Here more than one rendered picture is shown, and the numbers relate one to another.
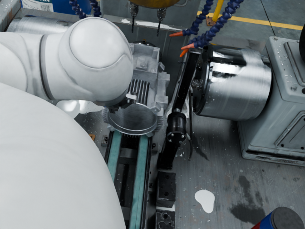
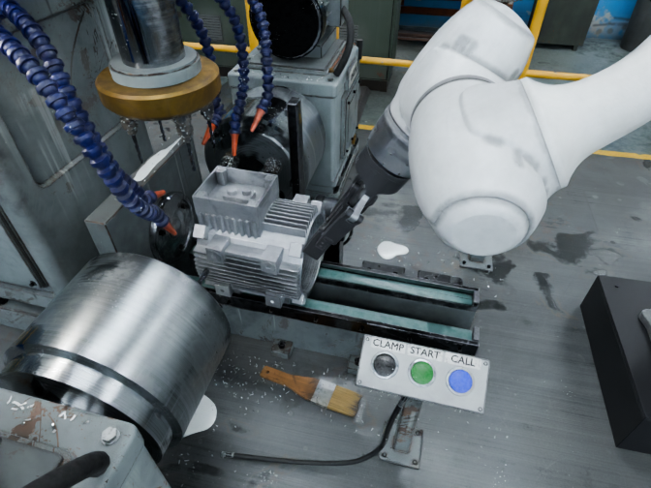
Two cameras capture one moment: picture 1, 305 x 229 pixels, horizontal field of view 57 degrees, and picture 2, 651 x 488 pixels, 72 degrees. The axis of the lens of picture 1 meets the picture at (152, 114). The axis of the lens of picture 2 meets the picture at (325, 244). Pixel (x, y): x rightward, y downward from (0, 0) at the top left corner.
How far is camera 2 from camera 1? 70 cm
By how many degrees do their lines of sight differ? 48
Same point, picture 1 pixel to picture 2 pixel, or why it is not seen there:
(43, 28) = (110, 301)
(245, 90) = (310, 120)
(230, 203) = (396, 229)
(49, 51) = (488, 76)
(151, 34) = (164, 176)
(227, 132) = not seen: hidden behind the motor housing
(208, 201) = (392, 247)
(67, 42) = (517, 27)
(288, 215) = not seen: hidden behind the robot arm
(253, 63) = (282, 94)
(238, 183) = (370, 217)
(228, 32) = not seen: outside the picture
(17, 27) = (78, 351)
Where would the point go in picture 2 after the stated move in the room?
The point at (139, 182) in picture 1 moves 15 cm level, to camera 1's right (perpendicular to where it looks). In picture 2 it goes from (392, 285) to (407, 239)
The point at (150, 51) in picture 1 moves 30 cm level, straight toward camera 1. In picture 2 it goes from (214, 180) to (375, 207)
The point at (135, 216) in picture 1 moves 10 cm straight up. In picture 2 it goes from (443, 295) to (452, 259)
